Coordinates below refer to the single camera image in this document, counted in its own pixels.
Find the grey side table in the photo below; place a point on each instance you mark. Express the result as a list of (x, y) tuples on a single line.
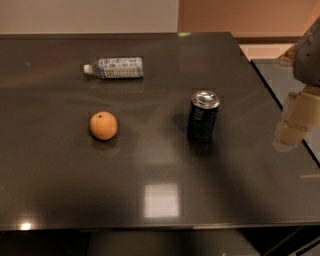
[(280, 82)]

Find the black drink can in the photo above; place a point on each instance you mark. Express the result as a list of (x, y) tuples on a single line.
[(202, 116)]

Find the orange fruit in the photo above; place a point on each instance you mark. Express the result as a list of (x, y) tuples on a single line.
[(103, 125)]

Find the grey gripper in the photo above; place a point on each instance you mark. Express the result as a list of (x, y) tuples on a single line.
[(308, 63)]

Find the blue plastic water bottle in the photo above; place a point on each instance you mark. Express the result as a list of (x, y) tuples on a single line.
[(116, 68)]

